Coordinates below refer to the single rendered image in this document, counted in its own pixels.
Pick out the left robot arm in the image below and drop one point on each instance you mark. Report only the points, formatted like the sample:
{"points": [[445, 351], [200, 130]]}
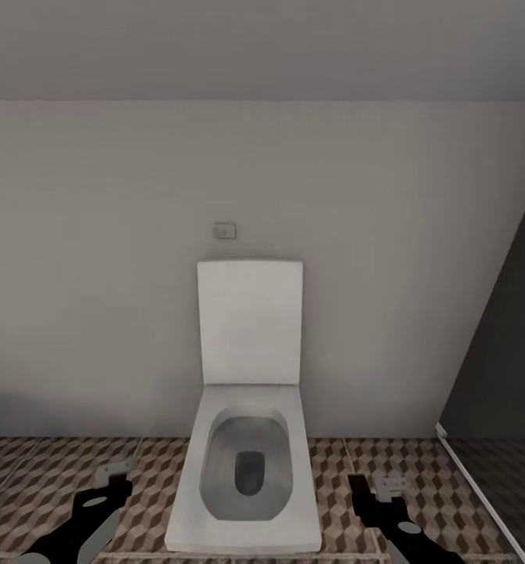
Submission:
{"points": [[82, 538]]}

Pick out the door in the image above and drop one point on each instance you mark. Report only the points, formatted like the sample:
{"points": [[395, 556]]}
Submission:
{"points": [[484, 418]]}

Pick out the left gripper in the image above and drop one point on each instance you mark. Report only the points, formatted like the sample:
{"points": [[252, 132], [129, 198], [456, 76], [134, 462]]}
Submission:
{"points": [[117, 491]]}

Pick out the shower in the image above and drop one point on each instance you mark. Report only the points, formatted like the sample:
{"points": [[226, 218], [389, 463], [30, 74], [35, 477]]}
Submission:
{"points": [[485, 501]]}

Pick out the toilet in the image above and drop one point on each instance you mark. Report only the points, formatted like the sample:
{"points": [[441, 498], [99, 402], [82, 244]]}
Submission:
{"points": [[246, 487]]}

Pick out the hook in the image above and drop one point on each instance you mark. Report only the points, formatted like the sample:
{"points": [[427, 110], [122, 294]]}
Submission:
{"points": [[224, 230]]}

